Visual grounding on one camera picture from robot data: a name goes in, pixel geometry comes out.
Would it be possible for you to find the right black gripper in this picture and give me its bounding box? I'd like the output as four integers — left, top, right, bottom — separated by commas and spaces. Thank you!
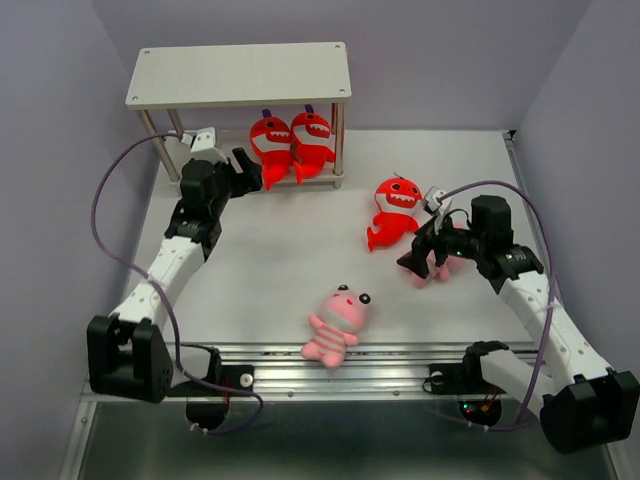
395, 210, 486, 278

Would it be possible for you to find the pink frog plush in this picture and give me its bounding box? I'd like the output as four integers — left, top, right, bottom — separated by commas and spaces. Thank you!
409, 252, 467, 289
300, 284, 372, 369

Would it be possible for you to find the red shark plush purple tag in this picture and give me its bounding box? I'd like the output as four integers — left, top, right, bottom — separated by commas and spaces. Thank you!
249, 109, 293, 190

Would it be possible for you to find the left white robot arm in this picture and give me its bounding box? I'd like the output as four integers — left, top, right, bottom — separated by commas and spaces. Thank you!
86, 147, 262, 403

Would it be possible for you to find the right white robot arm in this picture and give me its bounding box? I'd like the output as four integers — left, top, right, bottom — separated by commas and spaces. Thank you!
397, 188, 639, 454

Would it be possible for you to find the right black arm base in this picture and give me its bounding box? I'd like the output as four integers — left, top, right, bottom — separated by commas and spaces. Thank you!
423, 341, 509, 395

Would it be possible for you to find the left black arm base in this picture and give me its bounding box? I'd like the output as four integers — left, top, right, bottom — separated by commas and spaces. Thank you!
167, 343, 255, 399

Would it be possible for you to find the white two-tier shelf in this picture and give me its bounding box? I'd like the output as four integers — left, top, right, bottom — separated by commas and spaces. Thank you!
125, 41, 352, 188

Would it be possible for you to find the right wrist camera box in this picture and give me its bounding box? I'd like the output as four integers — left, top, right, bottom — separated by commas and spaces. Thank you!
422, 186, 452, 216

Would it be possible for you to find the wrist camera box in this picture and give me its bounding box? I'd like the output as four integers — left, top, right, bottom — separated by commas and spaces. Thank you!
181, 127, 219, 163
422, 186, 452, 216

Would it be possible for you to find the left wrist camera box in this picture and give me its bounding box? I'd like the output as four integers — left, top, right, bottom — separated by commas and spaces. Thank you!
181, 127, 219, 163

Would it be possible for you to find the aluminium rail frame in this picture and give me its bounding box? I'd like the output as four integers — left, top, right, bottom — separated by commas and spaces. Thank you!
82, 130, 617, 404

